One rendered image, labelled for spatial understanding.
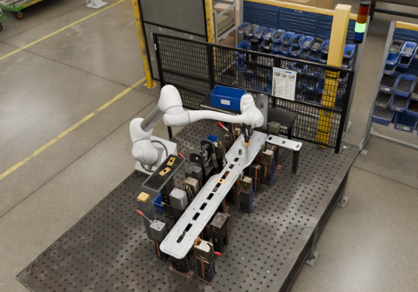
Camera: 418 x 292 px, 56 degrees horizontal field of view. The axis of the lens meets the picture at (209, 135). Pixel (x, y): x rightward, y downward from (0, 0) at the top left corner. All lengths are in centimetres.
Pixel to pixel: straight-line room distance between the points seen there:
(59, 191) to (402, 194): 367
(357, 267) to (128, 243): 199
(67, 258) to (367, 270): 248
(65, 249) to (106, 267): 39
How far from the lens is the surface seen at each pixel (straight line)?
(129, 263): 300
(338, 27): 317
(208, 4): 471
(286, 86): 349
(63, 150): 525
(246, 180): 292
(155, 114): 309
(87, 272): 305
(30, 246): 433
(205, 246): 254
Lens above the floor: 313
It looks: 39 degrees down
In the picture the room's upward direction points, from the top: 5 degrees counter-clockwise
